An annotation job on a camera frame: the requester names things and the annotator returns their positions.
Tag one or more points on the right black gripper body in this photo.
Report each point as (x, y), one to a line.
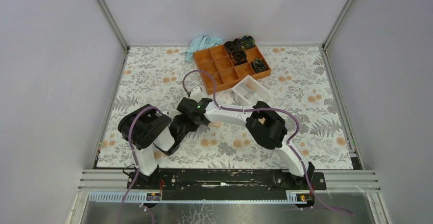
(192, 118)

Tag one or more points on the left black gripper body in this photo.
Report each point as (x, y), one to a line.
(190, 126)

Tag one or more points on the beige card holder wallet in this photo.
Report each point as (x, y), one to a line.
(216, 124)

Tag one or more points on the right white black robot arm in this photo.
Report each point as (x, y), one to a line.
(264, 123)

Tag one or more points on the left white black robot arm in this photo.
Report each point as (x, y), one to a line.
(147, 128)

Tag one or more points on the white card box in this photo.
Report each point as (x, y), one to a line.
(249, 91)

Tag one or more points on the orange compartment tray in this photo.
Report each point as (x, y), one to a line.
(223, 74)

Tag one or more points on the light blue cloth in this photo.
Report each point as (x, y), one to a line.
(200, 43)

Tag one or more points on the dark rolled band middle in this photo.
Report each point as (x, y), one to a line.
(238, 57)

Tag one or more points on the dark rolled band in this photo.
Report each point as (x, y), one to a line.
(238, 57)
(234, 45)
(259, 65)

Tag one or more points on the dark rolled band top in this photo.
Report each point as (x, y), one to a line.
(234, 45)

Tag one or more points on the dark rolled band right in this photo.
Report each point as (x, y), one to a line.
(259, 65)

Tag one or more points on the dark rolled band corner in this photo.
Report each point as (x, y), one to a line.
(247, 42)

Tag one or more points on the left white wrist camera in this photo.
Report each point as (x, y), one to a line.
(173, 113)

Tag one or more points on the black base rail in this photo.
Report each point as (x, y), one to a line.
(226, 184)

